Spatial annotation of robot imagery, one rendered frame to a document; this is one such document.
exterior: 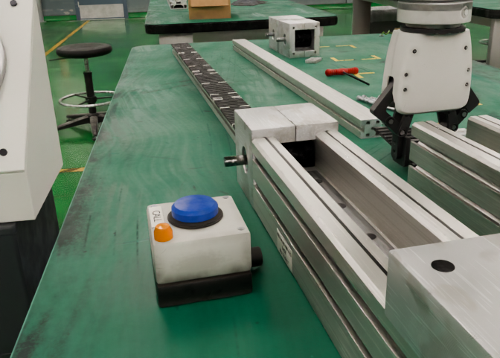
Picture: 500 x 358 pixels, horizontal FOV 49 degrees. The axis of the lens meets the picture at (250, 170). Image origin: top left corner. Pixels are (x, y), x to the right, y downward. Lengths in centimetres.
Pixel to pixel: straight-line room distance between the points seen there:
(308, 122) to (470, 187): 18
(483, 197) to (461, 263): 27
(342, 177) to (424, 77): 20
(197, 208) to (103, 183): 29
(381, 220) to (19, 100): 42
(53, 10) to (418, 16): 1122
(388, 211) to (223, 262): 14
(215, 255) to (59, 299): 14
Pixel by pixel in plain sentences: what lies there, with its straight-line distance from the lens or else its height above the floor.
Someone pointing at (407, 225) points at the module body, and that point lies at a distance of 44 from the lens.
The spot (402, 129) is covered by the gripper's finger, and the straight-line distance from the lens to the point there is 71.
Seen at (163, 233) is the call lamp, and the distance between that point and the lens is 43.
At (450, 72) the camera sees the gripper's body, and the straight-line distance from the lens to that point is 70.
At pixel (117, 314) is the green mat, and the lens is 47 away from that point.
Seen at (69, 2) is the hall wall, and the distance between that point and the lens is 1168.
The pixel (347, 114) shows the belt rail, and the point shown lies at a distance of 90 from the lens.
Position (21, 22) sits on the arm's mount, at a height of 98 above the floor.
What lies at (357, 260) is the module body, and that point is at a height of 86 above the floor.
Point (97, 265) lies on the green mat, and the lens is 54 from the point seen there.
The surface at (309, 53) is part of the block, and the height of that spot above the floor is 79.
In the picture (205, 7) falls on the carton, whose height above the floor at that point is 83.
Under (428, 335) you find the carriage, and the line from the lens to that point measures 27.
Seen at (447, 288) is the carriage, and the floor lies 90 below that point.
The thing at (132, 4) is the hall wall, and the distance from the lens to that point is 1155.
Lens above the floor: 105
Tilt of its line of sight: 21 degrees down
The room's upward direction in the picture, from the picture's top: 2 degrees counter-clockwise
